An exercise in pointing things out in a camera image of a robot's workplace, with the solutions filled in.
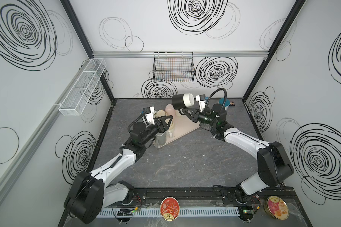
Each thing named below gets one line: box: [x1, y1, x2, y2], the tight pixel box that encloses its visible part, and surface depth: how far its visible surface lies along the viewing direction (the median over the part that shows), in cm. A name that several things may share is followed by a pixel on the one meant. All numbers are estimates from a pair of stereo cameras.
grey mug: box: [154, 130, 168, 148], surface depth 90 cm
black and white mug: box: [171, 92, 196, 110], surface depth 74 cm
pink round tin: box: [263, 195, 290, 221], surface depth 69 cm
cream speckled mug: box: [164, 119, 175, 139], surface depth 96 cm
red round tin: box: [159, 196, 180, 222], surface depth 69 cm
